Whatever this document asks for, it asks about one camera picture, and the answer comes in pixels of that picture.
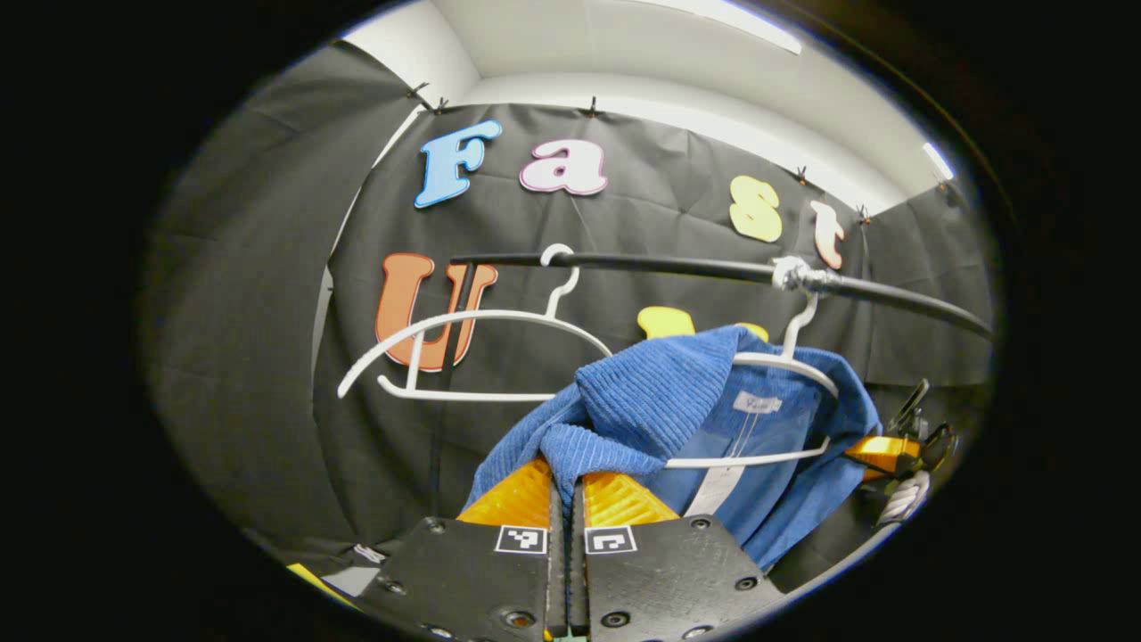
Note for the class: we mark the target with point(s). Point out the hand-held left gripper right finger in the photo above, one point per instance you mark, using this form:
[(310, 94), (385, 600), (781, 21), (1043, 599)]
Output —
[(660, 580)]

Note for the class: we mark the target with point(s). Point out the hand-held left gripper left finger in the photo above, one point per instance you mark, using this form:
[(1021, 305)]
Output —
[(472, 580)]

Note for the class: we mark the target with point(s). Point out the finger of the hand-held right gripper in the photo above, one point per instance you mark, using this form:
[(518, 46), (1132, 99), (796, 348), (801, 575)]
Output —
[(882, 450)]

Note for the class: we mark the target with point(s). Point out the white hanger with jacket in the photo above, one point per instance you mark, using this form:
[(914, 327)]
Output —
[(802, 367)]

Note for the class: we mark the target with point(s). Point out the empty white hanger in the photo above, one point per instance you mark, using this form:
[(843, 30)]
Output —
[(463, 317)]

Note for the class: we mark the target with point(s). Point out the black clothes rack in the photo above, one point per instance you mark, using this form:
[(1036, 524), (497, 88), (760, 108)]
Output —
[(677, 267)]

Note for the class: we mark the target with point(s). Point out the small ceiling light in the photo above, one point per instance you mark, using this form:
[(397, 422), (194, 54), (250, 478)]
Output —
[(938, 160)]

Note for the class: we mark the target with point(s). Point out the black backdrop cloth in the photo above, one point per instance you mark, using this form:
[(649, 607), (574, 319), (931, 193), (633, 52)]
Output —
[(267, 312)]

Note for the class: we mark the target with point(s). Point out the long ceiling light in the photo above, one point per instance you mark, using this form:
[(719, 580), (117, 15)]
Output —
[(740, 22)]

